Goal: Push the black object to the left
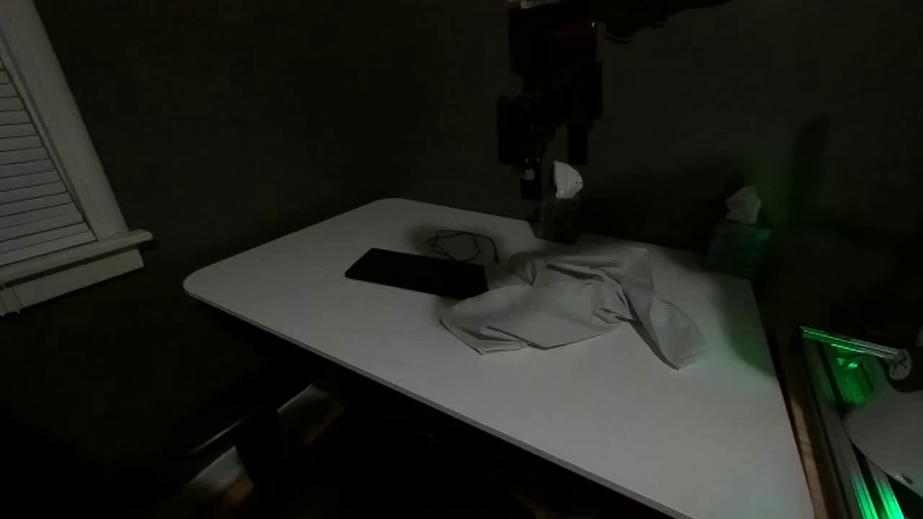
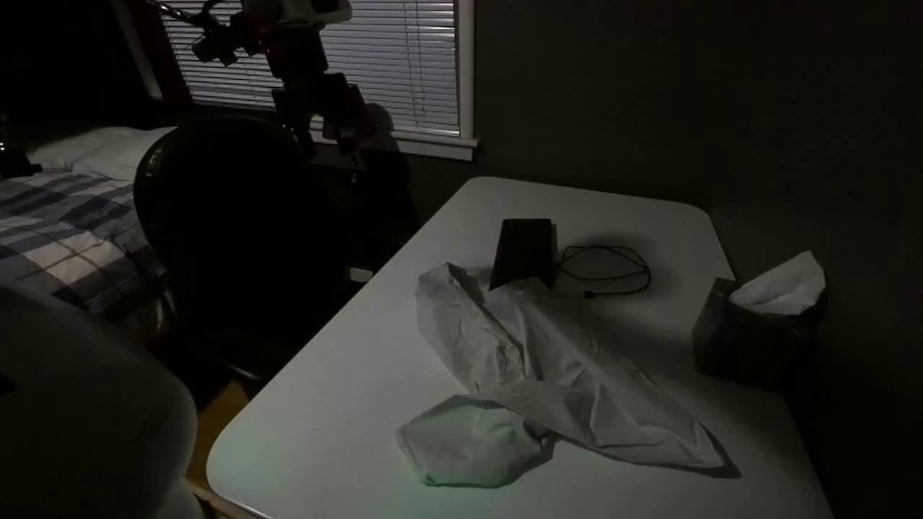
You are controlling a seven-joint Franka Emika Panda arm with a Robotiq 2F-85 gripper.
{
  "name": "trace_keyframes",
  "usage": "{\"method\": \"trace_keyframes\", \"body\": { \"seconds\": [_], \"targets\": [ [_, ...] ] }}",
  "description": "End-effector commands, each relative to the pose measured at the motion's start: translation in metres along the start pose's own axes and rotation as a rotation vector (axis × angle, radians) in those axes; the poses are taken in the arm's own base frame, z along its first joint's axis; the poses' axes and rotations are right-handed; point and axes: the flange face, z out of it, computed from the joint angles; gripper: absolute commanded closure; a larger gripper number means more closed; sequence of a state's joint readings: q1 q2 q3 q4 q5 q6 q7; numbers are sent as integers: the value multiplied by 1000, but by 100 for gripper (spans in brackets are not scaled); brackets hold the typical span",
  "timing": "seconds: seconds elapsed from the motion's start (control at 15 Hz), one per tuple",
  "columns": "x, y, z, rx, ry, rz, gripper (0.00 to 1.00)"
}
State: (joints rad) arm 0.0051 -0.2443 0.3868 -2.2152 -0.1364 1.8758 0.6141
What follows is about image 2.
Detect white window blinds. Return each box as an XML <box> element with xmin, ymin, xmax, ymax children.
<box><xmin>156</xmin><ymin>0</ymin><xmax>461</xmax><ymax>135</ymax></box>

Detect white window frame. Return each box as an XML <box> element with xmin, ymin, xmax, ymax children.
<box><xmin>389</xmin><ymin>0</ymin><xmax>482</xmax><ymax>164</ymax></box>

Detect black rectangular object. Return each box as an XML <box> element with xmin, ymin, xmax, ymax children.
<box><xmin>489</xmin><ymin>216</ymin><xmax>564</xmax><ymax>291</ymax></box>

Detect plaid bed blanket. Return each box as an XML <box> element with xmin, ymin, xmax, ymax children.
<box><xmin>0</xmin><ymin>167</ymin><xmax>177</xmax><ymax>328</ymax></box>

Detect white pillow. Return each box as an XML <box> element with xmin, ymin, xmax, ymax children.
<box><xmin>27</xmin><ymin>124</ymin><xmax>180</xmax><ymax>184</ymax></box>

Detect black office chair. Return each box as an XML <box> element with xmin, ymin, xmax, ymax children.
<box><xmin>131</xmin><ymin>114</ymin><xmax>418</xmax><ymax>386</ymax></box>

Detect white tissue sheet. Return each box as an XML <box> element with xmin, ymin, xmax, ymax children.
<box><xmin>727</xmin><ymin>248</ymin><xmax>828</xmax><ymax>321</ymax></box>

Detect camera rig on tripod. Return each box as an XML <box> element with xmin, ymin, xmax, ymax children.
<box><xmin>154</xmin><ymin>0</ymin><xmax>398</xmax><ymax>181</ymax></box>

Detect crumpled white cloth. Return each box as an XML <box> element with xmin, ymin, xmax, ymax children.
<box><xmin>395</xmin><ymin>259</ymin><xmax>735</xmax><ymax>490</ymax></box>

